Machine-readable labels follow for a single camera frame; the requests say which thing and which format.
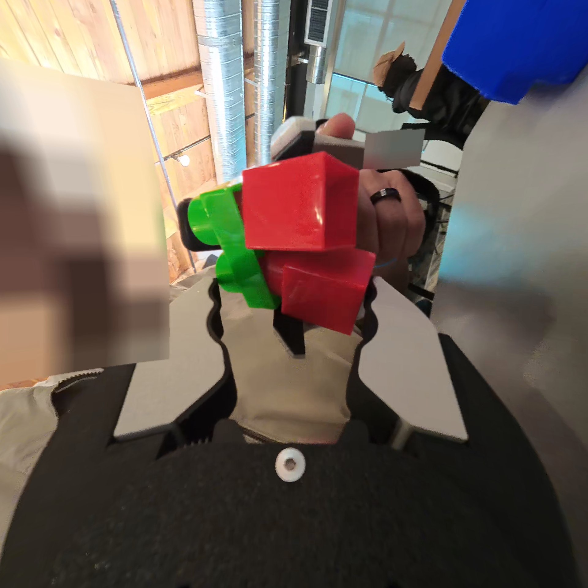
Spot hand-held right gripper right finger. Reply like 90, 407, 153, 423
349, 276, 469, 443

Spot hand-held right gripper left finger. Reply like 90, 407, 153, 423
115, 276, 235, 440

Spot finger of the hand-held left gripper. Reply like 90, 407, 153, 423
317, 127, 428, 172
274, 308, 308, 359

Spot green double toy block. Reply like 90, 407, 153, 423
188, 182, 280, 310

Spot red toy block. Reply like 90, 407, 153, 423
260, 248, 377, 336
242, 152, 361, 253

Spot blue plastic bin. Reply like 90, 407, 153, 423
443, 0, 588, 104

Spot person's left hand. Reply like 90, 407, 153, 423
317, 112, 428, 267

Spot person's beige trousers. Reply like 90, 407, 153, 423
0, 294, 364, 524

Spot silver ventilation duct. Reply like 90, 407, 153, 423
193, 0, 247, 184
253, 0, 290, 166

